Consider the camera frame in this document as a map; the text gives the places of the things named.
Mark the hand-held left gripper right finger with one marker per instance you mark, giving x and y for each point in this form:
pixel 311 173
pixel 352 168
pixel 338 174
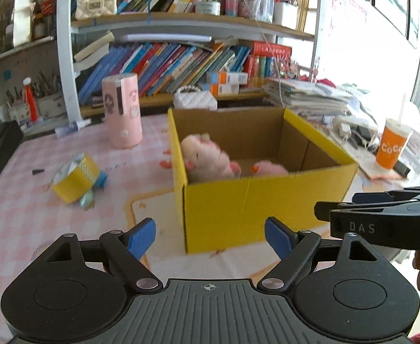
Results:
pixel 280 239

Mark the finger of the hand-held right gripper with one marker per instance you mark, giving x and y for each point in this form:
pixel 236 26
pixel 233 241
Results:
pixel 339 206
pixel 392 196

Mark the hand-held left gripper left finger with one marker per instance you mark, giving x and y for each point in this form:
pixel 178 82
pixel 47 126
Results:
pixel 142 237

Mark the yellow cardboard box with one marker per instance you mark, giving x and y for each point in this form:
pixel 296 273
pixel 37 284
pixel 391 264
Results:
pixel 231 204

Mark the mint green case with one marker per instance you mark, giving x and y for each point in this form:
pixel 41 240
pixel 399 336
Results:
pixel 86 200

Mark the small blue toy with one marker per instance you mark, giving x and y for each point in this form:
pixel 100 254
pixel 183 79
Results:
pixel 102 179

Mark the small pink plush duck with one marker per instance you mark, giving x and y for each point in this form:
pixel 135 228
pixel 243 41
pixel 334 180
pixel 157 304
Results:
pixel 271 168

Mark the yellow tape roll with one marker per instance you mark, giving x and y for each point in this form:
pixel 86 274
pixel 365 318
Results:
pixel 70 186

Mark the pink plush pig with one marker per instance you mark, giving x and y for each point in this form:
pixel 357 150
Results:
pixel 206 157

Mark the orange drink cup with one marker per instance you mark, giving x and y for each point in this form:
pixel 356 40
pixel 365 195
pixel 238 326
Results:
pixel 392 147

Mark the white power strip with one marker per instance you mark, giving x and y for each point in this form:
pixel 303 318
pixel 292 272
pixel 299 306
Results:
pixel 349 125

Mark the pink checked tablecloth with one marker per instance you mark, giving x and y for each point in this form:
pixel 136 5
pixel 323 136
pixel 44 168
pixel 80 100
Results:
pixel 34 229

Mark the stack of papers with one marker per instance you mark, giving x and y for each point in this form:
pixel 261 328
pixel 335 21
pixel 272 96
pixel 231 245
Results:
pixel 303 95

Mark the small black cap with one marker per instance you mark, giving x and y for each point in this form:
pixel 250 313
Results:
pixel 37 171

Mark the pink humidifier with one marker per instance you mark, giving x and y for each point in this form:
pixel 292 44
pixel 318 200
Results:
pixel 122 114

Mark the white quilted pouch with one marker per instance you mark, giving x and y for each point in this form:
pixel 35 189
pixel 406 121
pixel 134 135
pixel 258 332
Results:
pixel 195 100

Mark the white pen cup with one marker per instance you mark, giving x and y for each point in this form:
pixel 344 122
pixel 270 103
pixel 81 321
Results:
pixel 50 105
pixel 18 113

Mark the orange and white carton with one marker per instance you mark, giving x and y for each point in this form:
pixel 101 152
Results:
pixel 228 78

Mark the long row of colourful books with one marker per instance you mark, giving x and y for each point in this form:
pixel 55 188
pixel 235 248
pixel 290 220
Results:
pixel 160 68

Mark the thick red book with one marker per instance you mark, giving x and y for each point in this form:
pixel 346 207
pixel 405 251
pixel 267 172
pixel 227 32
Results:
pixel 269 48

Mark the red tassel ornament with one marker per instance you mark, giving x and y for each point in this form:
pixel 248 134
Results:
pixel 31 100

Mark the white bookshelf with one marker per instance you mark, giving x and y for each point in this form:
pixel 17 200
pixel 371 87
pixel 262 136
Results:
pixel 65 61

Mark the white pen box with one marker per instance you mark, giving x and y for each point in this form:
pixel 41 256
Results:
pixel 285 16

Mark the white light bar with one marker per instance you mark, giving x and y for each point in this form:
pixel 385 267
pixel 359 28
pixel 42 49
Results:
pixel 160 38

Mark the round white tin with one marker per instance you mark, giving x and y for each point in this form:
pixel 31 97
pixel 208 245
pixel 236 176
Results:
pixel 208 8

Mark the white paper bag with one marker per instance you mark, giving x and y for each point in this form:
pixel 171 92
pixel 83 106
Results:
pixel 23 21

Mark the wall poster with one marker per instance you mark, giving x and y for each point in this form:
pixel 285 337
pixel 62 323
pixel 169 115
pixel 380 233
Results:
pixel 349 10

